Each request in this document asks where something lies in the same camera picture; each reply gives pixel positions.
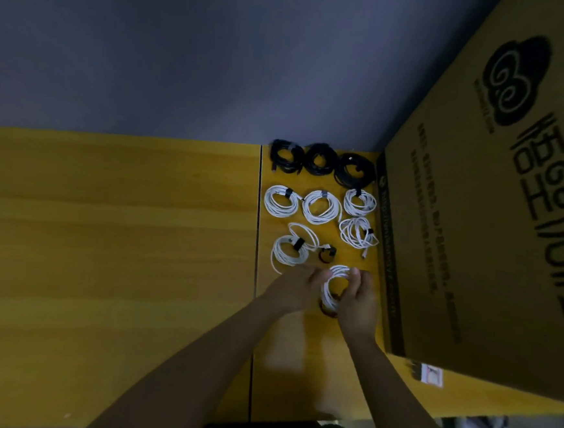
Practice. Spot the person's left hand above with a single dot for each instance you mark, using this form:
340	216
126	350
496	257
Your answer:
296	289

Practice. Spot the person's right hand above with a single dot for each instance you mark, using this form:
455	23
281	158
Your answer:
360	310

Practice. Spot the group of black cable ties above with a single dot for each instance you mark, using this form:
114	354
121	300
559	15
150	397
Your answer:
327	310

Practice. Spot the person's right forearm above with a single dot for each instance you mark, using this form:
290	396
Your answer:
408	407

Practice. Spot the person's left forearm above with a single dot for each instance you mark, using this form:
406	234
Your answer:
181	379

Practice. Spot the small white packet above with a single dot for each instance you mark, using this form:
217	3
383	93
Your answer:
432	375

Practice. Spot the cardboard box with black print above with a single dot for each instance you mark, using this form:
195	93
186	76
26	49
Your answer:
498	189

